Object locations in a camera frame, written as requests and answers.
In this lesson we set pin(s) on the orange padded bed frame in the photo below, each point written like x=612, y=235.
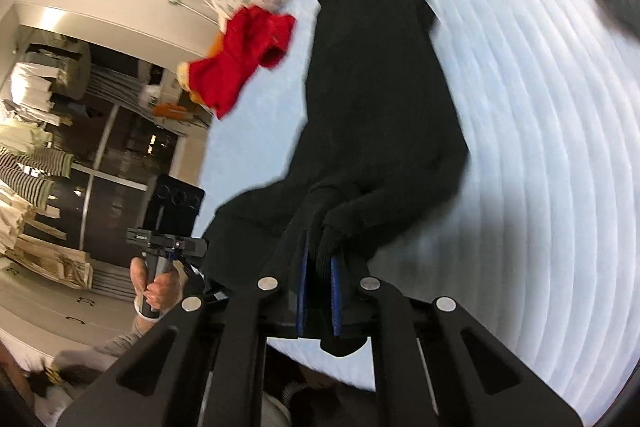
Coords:
x=216, y=46

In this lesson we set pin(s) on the red garment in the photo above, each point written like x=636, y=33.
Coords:
x=235, y=62

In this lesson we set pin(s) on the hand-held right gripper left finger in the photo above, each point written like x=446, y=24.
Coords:
x=303, y=287

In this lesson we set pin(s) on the white drawer cabinet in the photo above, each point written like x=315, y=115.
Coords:
x=60, y=307

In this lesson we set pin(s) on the yellow plaid cloth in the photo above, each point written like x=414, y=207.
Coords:
x=183, y=74

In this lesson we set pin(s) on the white metal pole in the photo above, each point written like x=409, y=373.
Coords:
x=195, y=9

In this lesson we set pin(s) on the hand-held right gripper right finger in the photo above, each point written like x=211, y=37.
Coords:
x=336, y=302

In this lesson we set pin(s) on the person's left forearm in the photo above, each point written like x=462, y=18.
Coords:
x=115, y=342

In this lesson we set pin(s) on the person's left hand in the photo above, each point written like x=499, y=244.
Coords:
x=165, y=289

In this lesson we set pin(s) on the row of hanging clothes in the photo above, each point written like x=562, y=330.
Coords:
x=30, y=167

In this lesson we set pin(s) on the black zip jacket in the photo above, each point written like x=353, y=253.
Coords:
x=375, y=107

